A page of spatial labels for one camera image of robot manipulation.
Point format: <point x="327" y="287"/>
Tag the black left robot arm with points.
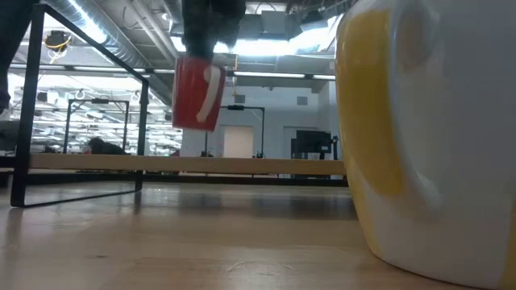
<point x="16" y="32"/>

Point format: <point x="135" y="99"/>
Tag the ceiling-mounted black camera device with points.
<point x="57" y="40"/>

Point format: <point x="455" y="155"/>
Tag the black metal rig frame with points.
<point x="66" y="129"/>

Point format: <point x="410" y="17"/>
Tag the black metal stand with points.
<point x="263" y="133"/>

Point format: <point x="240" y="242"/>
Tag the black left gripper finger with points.
<point x="198" y="44"/>
<point x="227" y="37"/>

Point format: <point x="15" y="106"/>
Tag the black frame wooden shelf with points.
<point x="161" y="164"/>

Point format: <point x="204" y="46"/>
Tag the yellow and white mug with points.
<point x="443" y="161"/>

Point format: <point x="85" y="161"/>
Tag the person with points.
<point x="105" y="148"/>

